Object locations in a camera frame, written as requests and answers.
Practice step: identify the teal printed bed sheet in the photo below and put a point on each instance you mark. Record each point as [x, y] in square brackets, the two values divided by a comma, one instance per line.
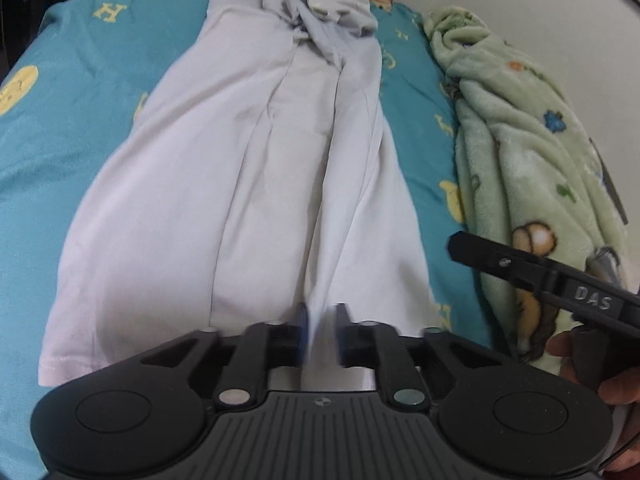
[60, 125]

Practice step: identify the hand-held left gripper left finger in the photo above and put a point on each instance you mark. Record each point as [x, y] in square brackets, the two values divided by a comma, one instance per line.
[301, 331]

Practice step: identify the white shirt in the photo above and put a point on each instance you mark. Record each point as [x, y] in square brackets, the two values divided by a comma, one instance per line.
[280, 170]

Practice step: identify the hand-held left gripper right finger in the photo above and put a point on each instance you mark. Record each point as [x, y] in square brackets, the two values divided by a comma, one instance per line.
[342, 331]

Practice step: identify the person's right hand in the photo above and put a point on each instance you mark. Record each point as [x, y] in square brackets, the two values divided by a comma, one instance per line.
[621, 381]

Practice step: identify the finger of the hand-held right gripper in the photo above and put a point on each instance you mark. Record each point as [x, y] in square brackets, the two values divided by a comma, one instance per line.
[492, 256]

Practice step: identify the green printed fleece blanket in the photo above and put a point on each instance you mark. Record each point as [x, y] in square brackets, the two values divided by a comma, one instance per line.
[520, 140]

